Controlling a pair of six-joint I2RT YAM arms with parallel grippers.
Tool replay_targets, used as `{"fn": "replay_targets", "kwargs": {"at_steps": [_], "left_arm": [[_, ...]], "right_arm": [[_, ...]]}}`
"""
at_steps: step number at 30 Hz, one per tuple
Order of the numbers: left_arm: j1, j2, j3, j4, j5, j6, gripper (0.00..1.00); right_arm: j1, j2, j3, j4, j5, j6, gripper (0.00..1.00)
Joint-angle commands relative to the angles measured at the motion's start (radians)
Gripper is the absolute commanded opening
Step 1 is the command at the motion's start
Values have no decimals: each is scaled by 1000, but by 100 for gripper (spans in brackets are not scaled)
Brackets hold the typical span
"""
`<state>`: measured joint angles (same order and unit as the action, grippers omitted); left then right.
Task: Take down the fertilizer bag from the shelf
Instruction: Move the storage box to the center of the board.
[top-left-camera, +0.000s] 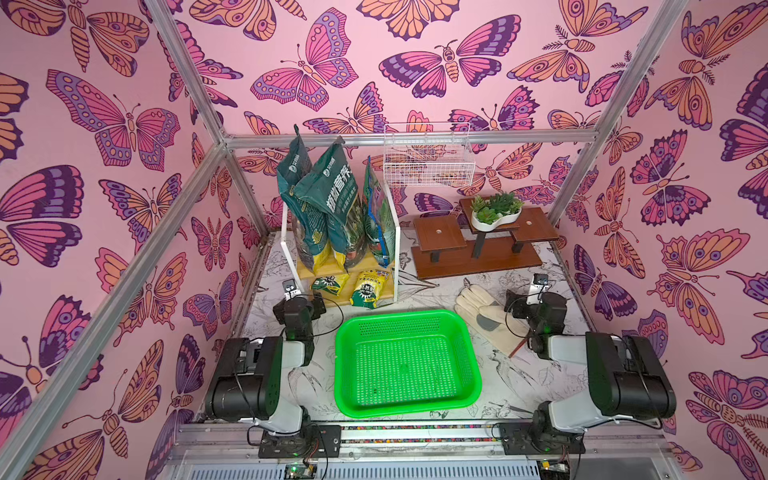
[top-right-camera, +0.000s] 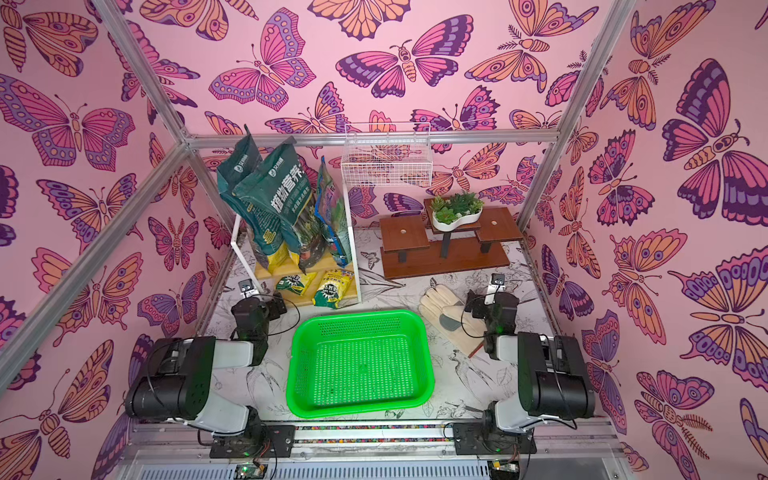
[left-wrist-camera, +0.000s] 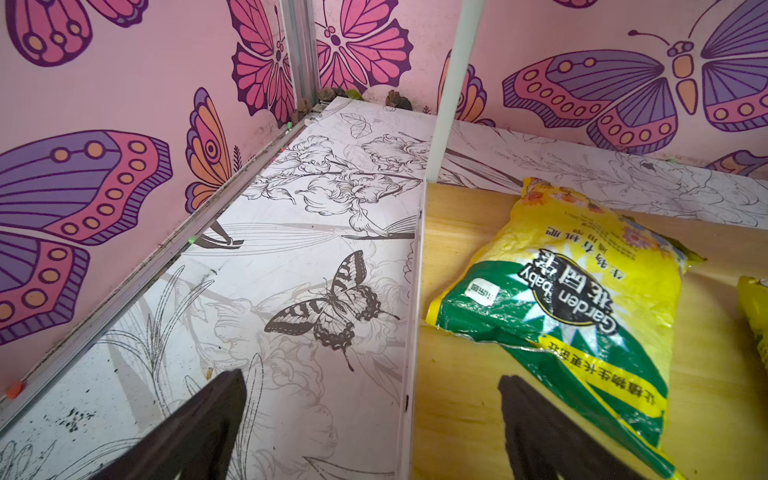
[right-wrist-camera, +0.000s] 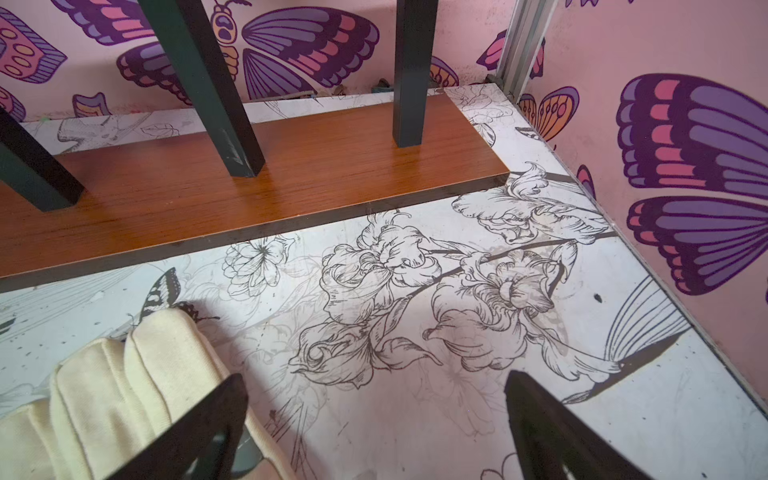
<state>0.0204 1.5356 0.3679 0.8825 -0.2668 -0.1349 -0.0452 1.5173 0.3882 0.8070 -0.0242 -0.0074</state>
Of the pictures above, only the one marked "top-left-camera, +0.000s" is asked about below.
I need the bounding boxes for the dark green fertilizer bag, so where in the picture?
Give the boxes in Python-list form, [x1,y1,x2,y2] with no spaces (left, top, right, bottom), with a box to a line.
[277,125,331,272]

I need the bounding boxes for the white wire basket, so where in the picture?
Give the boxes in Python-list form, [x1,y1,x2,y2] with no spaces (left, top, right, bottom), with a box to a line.
[380,127,476,188]

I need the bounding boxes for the green fertilizer bag plant picture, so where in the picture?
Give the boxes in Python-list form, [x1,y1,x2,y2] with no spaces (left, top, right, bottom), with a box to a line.
[298,137,366,270]

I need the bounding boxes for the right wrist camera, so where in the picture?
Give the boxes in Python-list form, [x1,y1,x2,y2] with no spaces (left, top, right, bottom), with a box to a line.
[528,273,550,297]

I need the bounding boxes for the brown wooden plant stand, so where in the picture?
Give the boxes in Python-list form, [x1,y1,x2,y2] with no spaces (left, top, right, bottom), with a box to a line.
[411,207,559,280]

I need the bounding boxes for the cream work glove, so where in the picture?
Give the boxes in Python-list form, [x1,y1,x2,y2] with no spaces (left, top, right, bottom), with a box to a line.
[454,285,529,358]

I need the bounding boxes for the white wood shelf rack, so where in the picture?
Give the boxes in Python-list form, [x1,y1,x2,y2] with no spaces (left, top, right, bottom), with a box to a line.
[278,145,395,309]

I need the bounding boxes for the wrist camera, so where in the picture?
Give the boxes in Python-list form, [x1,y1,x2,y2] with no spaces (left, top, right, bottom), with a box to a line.
[282,278,301,301]
[528,273,550,297]

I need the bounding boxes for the green plastic basket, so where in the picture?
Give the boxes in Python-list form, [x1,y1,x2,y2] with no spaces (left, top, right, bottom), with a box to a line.
[334,309,483,419]

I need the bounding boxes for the aluminium frame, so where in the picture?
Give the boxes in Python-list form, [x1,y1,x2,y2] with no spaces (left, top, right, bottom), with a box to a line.
[0,0,691,480]

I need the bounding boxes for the succulent in white pot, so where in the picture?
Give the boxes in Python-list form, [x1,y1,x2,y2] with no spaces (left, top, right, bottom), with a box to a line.
[470,192,524,233]

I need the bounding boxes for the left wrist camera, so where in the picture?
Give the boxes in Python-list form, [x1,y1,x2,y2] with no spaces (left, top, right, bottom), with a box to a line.
[282,278,301,301]

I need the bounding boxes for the small yellow fertilizer packet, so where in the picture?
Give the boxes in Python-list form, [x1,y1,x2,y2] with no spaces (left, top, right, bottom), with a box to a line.
[350,269,391,309]

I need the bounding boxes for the small green seed packet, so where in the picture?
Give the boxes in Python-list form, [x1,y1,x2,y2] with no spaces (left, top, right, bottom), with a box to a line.
[311,273,350,296]

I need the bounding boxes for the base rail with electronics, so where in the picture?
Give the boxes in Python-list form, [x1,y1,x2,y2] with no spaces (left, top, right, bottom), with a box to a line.
[160,420,685,479]

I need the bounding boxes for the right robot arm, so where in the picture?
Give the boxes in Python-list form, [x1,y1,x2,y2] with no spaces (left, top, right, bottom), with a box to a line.
[494,291,677,456]

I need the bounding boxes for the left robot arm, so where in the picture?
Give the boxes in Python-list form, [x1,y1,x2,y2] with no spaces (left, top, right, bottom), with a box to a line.
[204,295,326,460]

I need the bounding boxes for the blue edged soil bag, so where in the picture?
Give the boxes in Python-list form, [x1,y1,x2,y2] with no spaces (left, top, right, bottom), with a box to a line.
[363,157,396,268]

